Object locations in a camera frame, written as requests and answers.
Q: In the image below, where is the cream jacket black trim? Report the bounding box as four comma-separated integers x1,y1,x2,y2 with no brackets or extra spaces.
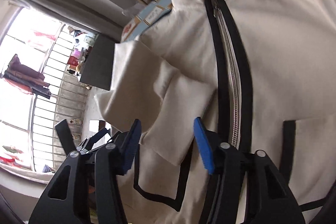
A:
96,0,335,223

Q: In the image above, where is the hanging dark clothes pile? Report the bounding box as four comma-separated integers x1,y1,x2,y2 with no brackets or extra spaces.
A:
1,54,52,99

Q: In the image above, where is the metal window railing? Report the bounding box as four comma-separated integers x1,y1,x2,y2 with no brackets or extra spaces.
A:
31,24,88,172

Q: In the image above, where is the dark grey cabinet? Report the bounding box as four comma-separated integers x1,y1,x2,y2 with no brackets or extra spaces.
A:
79,34,119,90

